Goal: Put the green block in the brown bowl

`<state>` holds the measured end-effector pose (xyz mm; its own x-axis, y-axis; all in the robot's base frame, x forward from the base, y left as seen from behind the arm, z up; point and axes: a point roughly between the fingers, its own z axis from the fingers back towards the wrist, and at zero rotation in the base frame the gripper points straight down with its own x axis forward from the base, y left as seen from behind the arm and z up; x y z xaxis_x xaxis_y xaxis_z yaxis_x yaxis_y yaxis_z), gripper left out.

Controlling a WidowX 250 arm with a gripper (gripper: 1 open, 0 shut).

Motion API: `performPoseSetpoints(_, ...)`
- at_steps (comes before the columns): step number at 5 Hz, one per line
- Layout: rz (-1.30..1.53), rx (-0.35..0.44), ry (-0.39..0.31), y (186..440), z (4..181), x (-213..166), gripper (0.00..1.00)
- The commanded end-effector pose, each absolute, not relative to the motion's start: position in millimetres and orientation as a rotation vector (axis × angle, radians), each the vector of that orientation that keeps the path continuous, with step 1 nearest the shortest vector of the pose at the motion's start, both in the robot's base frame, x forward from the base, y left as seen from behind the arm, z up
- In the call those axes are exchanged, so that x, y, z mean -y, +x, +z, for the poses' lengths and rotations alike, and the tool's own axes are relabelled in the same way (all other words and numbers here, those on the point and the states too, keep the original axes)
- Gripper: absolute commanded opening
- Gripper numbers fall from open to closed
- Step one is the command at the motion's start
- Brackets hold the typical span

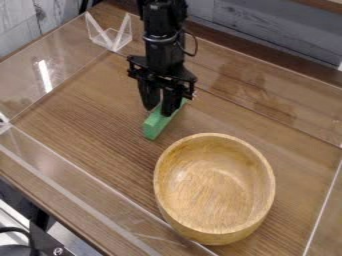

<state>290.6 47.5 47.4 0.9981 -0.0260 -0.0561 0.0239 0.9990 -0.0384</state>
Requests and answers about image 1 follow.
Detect brown wooden bowl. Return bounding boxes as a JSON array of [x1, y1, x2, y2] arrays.
[[153, 133, 276, 246]]

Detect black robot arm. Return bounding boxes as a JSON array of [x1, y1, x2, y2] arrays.
[[127, 0, 198, 117]]

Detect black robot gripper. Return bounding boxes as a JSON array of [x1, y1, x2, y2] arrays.
[[127, 36, 198, 117]]

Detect black cable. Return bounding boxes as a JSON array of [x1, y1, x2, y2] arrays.
[[0, 226, 37, 256]]

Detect black metal table bracket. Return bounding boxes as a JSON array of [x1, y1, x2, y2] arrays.
[[29, 223, 76, 256]]

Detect green rectangular block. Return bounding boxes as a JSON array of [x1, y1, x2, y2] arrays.
[[141, 105, 179, 140]]

